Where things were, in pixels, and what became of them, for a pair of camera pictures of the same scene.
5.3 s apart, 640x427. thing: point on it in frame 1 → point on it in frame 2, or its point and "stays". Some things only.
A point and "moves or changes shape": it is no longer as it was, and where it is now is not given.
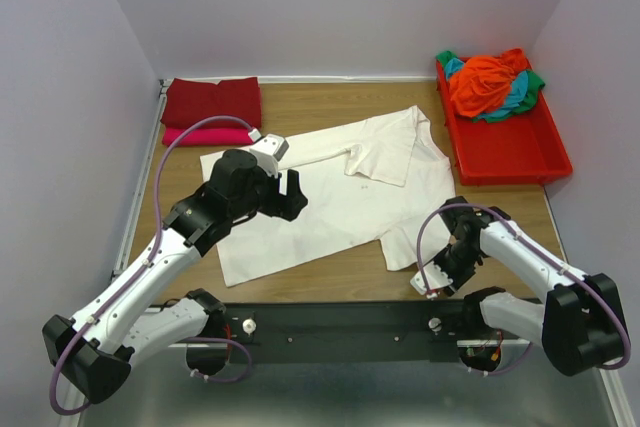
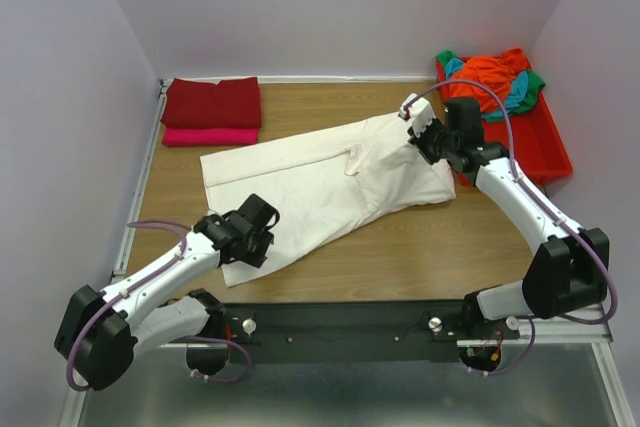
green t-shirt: x=534 y=85 stays
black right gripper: x=458 y=280 → x=420 y=141
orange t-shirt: x=479 y=85 stays
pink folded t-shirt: x=206 y=136 stays
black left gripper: x=288 y=207 → x=257 y=258
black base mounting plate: x=309 y=333 stays
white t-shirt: x=383 y=181 moves or changes shape
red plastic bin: x=521 y=149 stays
